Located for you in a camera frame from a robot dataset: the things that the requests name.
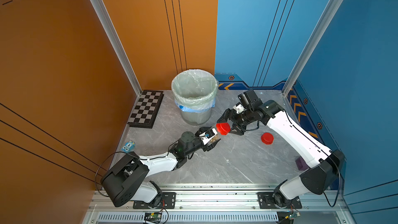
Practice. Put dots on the translucent green bin liner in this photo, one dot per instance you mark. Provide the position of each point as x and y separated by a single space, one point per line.
195 90

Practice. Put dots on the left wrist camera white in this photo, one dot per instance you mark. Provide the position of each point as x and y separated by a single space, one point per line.
208 136

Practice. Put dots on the red lid of jar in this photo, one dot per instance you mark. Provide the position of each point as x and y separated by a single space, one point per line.
267 138
223 128

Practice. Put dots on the green circuit board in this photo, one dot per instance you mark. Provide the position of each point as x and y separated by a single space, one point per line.
152 218
290 218

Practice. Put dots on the left green circuit board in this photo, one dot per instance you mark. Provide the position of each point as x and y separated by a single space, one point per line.
152 218

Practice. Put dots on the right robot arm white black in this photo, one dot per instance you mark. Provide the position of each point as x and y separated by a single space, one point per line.
324 165

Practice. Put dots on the aluminium corner post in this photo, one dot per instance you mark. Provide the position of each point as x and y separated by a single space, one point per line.
110 30
321 26

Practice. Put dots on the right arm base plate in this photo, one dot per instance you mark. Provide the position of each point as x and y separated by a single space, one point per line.
268 200

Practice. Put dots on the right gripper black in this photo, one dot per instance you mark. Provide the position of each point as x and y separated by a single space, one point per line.
231 112

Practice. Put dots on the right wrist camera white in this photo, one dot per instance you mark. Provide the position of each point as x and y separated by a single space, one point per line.
239 108

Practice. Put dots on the left aluminium corner post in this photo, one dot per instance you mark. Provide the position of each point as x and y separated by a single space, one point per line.
110 30

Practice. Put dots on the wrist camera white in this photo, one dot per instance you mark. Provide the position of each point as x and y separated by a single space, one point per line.
239 108
208 136

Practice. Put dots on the black white chessboard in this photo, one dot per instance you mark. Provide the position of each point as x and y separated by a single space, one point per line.
146 109

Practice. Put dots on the small blue toy block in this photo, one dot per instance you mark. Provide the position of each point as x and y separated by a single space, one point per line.
128 147

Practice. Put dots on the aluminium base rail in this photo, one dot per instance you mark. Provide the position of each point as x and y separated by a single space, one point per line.
222 204

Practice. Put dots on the right aluminium corner post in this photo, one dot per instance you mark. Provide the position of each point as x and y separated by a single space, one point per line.
321 26

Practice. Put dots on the purple block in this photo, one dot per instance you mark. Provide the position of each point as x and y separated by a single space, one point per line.
301 164

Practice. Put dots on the right green circuit board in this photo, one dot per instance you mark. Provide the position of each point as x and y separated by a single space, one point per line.
290 218

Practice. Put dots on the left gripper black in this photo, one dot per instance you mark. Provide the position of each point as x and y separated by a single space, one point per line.
205 148

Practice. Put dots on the red lid of front jar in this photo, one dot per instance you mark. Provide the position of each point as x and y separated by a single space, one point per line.
267 138

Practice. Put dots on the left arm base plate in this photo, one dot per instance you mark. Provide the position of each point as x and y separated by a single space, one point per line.
167 201

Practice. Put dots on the peanut jar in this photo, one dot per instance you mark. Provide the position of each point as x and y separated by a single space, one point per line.
214 139

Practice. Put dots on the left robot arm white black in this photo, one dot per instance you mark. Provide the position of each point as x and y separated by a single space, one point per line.
125 181

